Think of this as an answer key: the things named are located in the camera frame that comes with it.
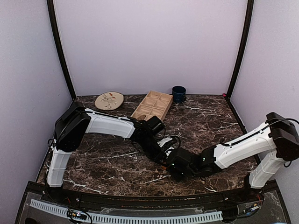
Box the tan beige sock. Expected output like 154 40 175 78
137 114 146 121

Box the wooden compartment tray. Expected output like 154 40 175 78
131 91 173 121

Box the argyle patterned sock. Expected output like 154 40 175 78
161 166 168 174

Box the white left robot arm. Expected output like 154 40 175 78
46 102 171 203

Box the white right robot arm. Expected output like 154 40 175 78
166 112 299 203

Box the cream floral plate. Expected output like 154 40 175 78
95 92 124 111

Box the dark blue mug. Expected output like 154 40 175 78
172 86 186 103

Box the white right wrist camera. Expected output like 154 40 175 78
165 147 174 157

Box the white slotted cable duct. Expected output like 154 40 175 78
29 199 223 224

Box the black left frame post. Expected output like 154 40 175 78
46 0 77 100

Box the black frame post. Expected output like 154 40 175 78
226 0 255 98
46 0 77 100

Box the black right frame post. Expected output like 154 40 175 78
226 0 255 98

